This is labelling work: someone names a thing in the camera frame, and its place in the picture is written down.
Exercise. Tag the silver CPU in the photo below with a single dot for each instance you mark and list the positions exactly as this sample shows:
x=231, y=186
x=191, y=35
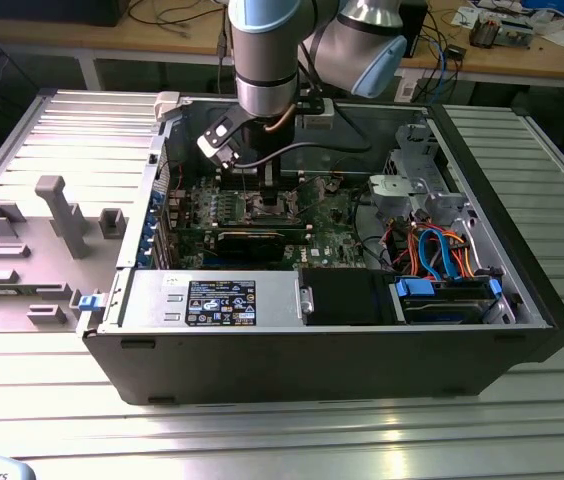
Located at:
x=268, y=210

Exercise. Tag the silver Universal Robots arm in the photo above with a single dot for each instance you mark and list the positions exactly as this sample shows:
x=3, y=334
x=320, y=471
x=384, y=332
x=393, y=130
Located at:
x=262, y=60

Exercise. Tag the CPU socket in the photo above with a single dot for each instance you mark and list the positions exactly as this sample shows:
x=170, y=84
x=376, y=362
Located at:
x=257, y=219

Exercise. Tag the grey case latch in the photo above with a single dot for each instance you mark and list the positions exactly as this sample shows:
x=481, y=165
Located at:
x=167, y=105

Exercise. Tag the green motherboard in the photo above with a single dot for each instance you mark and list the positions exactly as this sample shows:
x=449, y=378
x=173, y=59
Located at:
x=332, y=235

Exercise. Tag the silver drive cage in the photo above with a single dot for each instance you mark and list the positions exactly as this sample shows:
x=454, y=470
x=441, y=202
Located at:
x=397, y=192

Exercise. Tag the wooden desk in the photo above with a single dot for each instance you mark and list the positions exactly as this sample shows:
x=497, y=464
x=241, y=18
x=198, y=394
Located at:
x=162, y=30

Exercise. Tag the black drive bay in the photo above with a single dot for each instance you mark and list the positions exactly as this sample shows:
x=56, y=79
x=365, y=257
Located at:
x=344, y=297

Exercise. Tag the silver power supply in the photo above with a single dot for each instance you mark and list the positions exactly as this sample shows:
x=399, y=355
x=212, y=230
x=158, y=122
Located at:
x=152, y=300

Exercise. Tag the black open PC case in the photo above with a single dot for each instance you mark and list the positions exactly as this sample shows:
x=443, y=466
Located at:
x=312, y=360

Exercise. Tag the hard disk in blue carrier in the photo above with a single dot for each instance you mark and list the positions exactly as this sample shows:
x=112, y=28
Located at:
x=442, y=307

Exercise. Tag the blue plastic clip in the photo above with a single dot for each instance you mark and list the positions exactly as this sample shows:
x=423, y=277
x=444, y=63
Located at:
x=89, y=303

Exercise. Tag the copper heat sink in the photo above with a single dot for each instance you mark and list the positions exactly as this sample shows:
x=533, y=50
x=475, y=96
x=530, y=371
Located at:
x=484, y=31

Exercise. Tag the metal drive unit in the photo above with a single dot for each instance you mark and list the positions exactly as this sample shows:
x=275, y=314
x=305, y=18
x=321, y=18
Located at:
x=516, y=34

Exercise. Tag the grey parts rack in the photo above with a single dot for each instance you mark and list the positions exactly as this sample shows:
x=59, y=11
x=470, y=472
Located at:
x=37, y=280

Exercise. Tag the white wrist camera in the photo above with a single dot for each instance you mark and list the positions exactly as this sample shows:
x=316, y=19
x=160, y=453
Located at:
x=218, y=135

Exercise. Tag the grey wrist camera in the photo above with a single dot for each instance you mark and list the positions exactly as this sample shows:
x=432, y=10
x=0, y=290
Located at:
x=314, y=119

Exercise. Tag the blue card retention bracket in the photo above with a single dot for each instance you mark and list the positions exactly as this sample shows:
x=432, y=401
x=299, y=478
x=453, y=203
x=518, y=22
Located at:
x=147, y=235

